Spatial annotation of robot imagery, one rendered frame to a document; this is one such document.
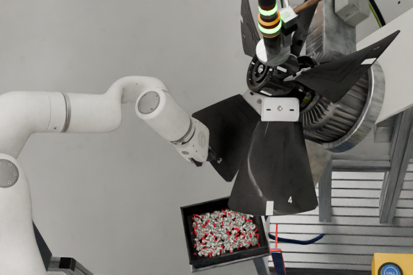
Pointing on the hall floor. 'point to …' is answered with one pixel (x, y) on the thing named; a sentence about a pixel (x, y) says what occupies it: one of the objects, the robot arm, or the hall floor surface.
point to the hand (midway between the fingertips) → (208, 154)
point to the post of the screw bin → (260, 266)
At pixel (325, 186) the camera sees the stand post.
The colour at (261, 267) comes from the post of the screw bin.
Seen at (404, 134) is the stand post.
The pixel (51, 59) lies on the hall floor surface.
